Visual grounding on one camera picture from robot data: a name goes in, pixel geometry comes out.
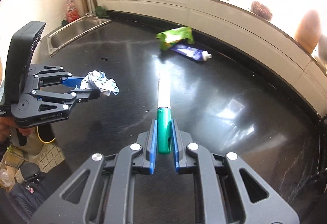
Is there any white blue wrapper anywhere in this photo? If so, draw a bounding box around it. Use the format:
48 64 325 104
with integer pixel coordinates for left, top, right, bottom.
80 70 119 96

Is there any green handled knife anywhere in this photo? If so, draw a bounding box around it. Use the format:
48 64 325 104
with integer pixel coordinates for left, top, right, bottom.
157 73 171 154

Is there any person's left hand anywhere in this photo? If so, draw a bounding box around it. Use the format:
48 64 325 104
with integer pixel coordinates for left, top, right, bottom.
0 117 36 143

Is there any stainless steel sink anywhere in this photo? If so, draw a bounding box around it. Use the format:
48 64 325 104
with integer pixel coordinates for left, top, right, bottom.
47 16 112 56

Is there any red dish soap bottle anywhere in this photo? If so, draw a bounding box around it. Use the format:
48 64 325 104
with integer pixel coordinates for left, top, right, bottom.
66 0 80 23

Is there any chrome faucet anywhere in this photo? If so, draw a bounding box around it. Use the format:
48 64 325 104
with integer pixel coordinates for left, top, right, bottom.
82 0 95 17

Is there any dark green scrub cloth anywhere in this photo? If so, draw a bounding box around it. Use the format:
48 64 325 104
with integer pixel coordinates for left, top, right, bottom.
95 6 109 18

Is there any green snack bag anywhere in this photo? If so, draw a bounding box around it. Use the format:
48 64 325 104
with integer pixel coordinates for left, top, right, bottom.
156 27 195 51

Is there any blue toothpaste tube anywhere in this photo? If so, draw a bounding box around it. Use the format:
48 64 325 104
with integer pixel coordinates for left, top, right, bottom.
170 44 212 61

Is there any brown jar on sill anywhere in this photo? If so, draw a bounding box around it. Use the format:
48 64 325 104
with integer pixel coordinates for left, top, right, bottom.
294 10 321 54

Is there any white kettle on sill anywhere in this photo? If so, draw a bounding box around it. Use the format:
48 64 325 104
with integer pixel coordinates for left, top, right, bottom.
318 34 327 65

